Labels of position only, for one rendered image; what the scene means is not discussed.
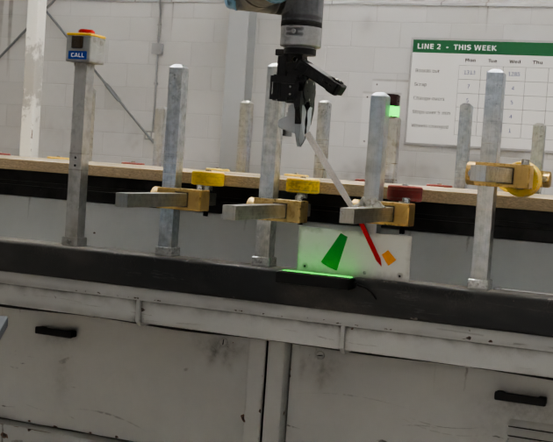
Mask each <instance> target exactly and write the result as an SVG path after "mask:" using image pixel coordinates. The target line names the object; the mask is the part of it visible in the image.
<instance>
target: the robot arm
mask: <svg viewBox="0 0 553 442"><path fill-rule="evenodd" d="M225 5H226V7H227V8H228V9H231V10H235V11H252V12H260V13H268V14H277V15H282V19H281V37H280V46H282V47H284V49H276V56H278V59H277V72H276V75H271V76H270V88H269V99H272V100H273V101H278V102H286V103H292V104H291V105H290V106H289V108H288V114H287V115H286V116H285V117H283V118H280V119H279V120H278V123H277V124H278V127H279V128H280V129H283V130H286V131H288V132H292V133H295V137H296V143H297V146H299V147H301V146H302V145H303V144H304V142H305V140H306V137H305V134H306V133H308V132H309V130H310V126H311V124H312V117H313V113H314V105H315V96H316V84H315V83H318V84H319V85H320V86H321V87H323V88H324V89H325V91H327V92H328V93H329V94H331V95H333V96H342V94H343V93H344V91H345V89H346V88H347V86H346V85H345V84H343V83H344V82H342V81H341V80H340V79H338V78H336V77H332V76H331V75H329V74H328V73H326V72H325V71H323V70H322V69H320V68H318V67H317V66H315V65H314V64H312V63H311V62H310V61H308V60H307V57H314V56H316V49H320V48H321V40H322V21H323V9H324V0H225ZM272 82H273V91H272ZM271 91H272V94H271Z"/></svg>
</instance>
